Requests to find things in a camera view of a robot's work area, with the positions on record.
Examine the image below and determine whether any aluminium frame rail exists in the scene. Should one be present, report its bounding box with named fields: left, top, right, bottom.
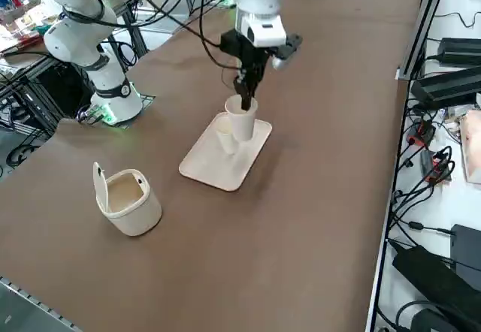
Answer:
left=365, top=0, right=452, bottom=332

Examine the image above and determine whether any black power adapter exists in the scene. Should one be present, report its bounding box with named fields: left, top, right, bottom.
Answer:
left=437, top=37, right=481, bottom=67

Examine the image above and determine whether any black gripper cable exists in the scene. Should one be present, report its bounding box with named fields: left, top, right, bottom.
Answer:
left=194, top=0, right=244, bottom=82

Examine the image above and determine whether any white disposable paper cup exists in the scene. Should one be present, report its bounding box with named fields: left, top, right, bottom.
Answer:
left=224, top=95, right=259, bottom=143

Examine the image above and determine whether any black flat bag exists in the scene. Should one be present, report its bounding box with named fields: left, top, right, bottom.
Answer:
left=389, top=238, right=481, bottom=332

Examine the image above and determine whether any red black clamp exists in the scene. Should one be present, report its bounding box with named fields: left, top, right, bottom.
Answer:
left=408, top=119, right=437, bottom=147
left=419, top=146, right=456, bottom=187

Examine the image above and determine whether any beige tissue pack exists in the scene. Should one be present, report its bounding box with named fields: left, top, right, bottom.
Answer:
left=458, top=108, right=481, bottom=186

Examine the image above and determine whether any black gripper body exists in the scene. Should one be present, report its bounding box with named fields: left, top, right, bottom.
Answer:
left=219, top=30, right=281, bottom=74

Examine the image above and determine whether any black box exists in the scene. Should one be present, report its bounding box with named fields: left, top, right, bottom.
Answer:
left=449, top=223, right=481, bottom=285

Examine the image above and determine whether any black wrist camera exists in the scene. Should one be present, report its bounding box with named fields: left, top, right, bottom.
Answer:
left=270, top=33, right=304, bottom=71

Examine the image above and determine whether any long black power brick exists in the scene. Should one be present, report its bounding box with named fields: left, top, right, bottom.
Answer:
left=409, top=66, right=481, bottom=110

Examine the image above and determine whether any white rectangular mat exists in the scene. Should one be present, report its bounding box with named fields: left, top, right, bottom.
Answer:
left=178, top=112, right=274, bottom=193

